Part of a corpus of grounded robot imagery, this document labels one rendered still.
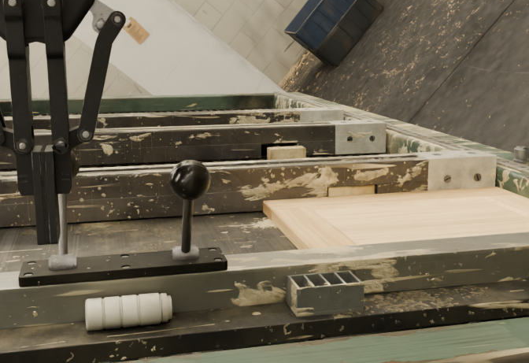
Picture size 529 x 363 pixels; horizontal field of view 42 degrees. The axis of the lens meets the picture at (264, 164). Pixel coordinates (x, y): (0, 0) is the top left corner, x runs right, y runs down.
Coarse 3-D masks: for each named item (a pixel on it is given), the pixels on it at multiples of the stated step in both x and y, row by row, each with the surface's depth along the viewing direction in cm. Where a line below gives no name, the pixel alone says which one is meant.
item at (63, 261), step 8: (72, 152) 70; (72, 160) 70; (72, 168) 69; (72, 176) 70; (64, 200) 69; (64, 208) 69; (64, 216) 68; (64, 224) 68; (64, 232) 68; (64, 240) 68; (64, 248) 67; (56, 256) 67; (64, 256) 67; (72, 256) 67; (56, 264) 66; (64, 264) 66; (72, 264) 66
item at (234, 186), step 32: (288, 160) 111; (320, 160) 112; (352, 160) 113; (384, 160) 111; (416, 160) 112; (448, 160) 113; (480, 160) 114; (0, 192) 97; (96, 192) 100; (128, 192) 101; (160, 192) 102; (224, 192) 105; (256, 192) 106; (288, 192) 107; (320, 192) 109; (384, 192) 111; (0, 224) 98; (32, 224) 99
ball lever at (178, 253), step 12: (180, 168) 62; (192, 168) 62; (204, 168) 63; (180, 180) 62; (192, 180) 62; (204, 180) 62; (180, 192) 62; (192, 192) 62; (204, 192) 63; (192, 204) 65; (192, 216) 66; (180, 252) 69; (192, 252) 69
